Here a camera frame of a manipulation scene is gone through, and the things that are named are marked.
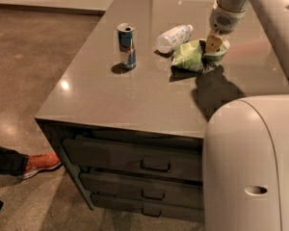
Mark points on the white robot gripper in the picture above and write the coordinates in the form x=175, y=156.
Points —
x=225, y=20

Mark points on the green jalapeno chip bag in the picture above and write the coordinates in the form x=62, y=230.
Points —
x=192, y=56

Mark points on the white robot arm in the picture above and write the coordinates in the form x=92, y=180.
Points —
x=245, y=160

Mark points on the clear plastic bottle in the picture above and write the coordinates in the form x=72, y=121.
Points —
x=171, y=39

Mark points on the blue silver energy drink can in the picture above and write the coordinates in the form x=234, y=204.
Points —
x=126, y=45

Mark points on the top left grey drawer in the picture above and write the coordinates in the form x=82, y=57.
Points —
x=135, y=158

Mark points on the grey drawer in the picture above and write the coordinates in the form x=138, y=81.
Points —
x=135, y=158
x=138, y=188
x=146, y=208

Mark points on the grey drawer cabinet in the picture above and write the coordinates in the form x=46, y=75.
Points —
x=57, y=131

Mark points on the middle left grey drawer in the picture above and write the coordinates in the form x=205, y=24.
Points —
x=138, y=188

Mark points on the bottom left grey drawer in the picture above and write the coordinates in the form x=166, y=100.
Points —
x=146, y=208

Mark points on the orange sneaker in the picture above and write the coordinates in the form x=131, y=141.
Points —
x=38, y=163

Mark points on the black trouser leg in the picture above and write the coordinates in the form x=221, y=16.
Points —
x=12, y=162

